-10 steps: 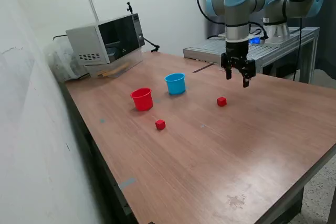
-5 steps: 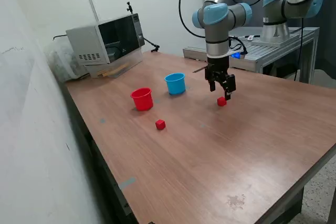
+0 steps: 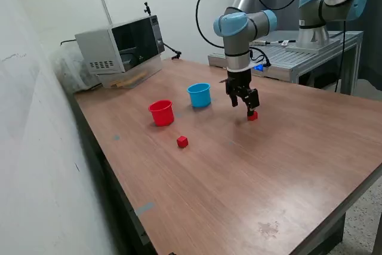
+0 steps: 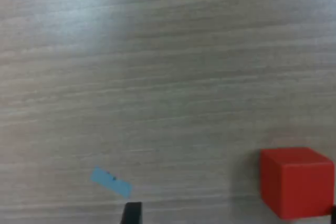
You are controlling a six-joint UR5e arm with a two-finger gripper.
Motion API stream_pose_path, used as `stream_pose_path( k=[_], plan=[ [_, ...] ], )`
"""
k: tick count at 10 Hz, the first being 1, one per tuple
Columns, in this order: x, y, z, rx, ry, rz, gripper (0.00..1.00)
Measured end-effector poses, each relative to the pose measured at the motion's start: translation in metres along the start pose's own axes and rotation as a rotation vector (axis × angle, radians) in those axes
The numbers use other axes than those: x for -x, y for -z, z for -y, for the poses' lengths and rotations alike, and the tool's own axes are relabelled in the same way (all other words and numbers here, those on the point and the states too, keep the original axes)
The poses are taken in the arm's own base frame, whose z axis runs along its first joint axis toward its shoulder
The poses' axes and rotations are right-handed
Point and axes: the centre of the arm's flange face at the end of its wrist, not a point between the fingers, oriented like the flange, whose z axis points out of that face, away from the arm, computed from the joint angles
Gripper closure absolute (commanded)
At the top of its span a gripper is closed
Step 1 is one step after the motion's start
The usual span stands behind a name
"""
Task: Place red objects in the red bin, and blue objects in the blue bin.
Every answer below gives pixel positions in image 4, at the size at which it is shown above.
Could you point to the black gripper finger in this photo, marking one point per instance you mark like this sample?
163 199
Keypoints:
333 217
132 214

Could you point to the red cube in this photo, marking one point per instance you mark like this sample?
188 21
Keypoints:
296 184

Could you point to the blue tape strip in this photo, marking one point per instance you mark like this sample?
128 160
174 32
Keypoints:
110 182

